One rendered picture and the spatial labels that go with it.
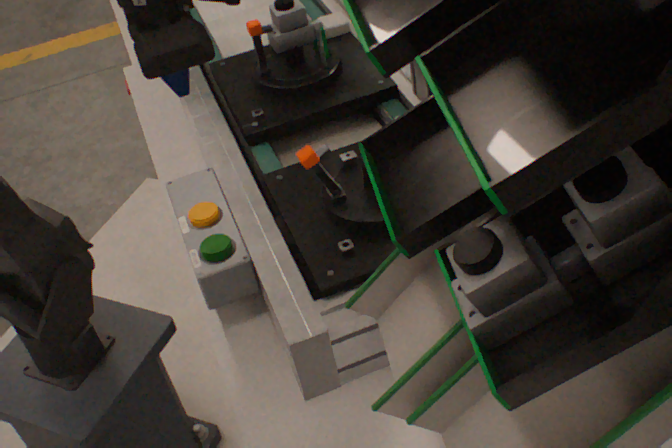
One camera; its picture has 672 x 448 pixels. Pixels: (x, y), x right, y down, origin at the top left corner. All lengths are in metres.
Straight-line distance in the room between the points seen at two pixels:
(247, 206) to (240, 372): 0.22
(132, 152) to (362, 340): 2.18
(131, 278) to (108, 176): 1.78
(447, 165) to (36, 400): 0.42
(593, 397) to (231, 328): 0.53
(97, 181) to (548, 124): 2.57
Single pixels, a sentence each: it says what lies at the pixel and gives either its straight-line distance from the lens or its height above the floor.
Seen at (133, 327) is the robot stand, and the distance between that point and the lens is 0.80.
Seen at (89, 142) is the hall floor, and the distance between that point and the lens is 3.14.
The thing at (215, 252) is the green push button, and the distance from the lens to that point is 0.98.
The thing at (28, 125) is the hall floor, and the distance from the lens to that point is 3.39.
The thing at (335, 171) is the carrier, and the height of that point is 0.99.
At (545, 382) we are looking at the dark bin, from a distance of 0.50.
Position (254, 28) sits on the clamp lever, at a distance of 1.21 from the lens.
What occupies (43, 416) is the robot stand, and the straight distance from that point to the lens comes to 0.77.
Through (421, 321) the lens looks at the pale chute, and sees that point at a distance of 0.77.
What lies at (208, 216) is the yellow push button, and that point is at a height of 0.97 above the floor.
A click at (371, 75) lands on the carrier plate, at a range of 1.23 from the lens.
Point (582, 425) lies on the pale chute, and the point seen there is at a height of 1.08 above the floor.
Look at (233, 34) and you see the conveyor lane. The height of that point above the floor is 0.92.
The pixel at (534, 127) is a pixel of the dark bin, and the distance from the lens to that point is 0.42.
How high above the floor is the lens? 1.61
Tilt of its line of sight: 39 degrees down
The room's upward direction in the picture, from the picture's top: 11 degrees counter-clockwise
